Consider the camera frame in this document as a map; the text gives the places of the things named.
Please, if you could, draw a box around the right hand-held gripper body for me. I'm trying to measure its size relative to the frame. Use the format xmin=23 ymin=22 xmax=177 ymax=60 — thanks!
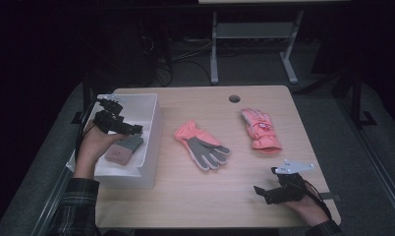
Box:
xmin=271 ymin=159 xmax=315 ymax=204

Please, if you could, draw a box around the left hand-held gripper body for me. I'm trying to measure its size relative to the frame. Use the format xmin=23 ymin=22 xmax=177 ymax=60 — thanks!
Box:
xmin=92 ymin=93 xmax=126 ymax=134

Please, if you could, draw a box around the white storage box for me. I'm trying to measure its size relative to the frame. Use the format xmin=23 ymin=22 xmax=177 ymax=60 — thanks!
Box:
xmin=65 ymin=93 xmax=164 ymax=191

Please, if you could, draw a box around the grey pink fingerless knit glove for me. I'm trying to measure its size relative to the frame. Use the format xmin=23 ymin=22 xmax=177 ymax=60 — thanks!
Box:
xmin=104 ymin=135 xmax=144 ymax=166

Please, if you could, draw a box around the person's right hand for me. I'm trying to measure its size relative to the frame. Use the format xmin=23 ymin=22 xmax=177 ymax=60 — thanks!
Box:
xmin=282 ymin=193 xmax=329 ymax=227

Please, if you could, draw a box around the person's left hand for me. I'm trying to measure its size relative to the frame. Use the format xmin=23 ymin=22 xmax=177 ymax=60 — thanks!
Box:
xmin=73 ymin=126 xmax=128 ymax=180

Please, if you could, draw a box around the black metal stand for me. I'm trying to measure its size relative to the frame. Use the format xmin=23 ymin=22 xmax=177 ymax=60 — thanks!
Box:
xmin=331 ymin=63 xmax=378 ymax=130
xmin=71 ymin=70 xmax=95 ymax=126

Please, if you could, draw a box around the black tape strip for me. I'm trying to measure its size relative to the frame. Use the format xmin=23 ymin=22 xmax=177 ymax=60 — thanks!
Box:
xmin=319 ymin=192 xmax=343 ymax=202

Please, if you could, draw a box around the pink padded ski glove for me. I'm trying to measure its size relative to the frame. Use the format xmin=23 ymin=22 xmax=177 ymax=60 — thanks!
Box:
xmin=240 ymin=107 xmax=283 ymax=155

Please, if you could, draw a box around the orange and grey winter glove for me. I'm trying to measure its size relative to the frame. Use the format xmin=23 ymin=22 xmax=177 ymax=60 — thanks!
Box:
xmin=174 ymin=118 xmax=233 ymax=172

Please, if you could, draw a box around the right hand-held gripper black cable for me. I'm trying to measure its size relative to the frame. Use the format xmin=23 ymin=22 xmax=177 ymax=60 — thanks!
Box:
xmin=303 ymin=181 xmax=333 ymax=220

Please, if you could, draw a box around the bundle of floor cables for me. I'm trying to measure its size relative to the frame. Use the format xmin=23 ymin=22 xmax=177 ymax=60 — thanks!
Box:
xmin=140 ymin=34 xmax=213 ymax=88

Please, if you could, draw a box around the aluminium floor rail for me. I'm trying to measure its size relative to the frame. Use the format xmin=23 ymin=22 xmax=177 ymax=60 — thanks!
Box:
xmin=30 ymin=168 xmax=80 ymax=236
xmin=336 ymin=97 xmax=395 ymax=225

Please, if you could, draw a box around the grey metal table frame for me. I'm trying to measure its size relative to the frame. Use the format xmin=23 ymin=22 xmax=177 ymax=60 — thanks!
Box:
xmin=209 ymin=9 xmax=306 ymax=86

